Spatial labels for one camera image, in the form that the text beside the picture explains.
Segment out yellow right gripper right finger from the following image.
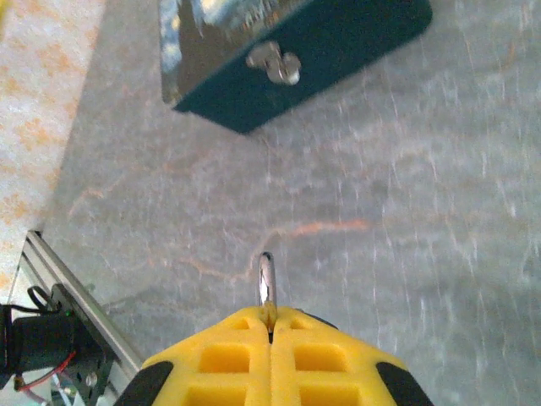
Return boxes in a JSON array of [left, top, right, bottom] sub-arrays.
[[270, 306, 435, 406]]

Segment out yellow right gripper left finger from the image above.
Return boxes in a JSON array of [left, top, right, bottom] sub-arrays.
[[112, 306, 272, 406]]

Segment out brass padlock silver shackle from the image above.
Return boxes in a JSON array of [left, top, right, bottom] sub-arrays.
[[256, 251, 279, 335]]

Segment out starry night print box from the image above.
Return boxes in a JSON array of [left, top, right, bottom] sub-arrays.
[[158, 0, 434, 136]]

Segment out long aluminium base rail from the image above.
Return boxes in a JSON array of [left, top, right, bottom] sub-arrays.
[[19, 229, 145, 384]]

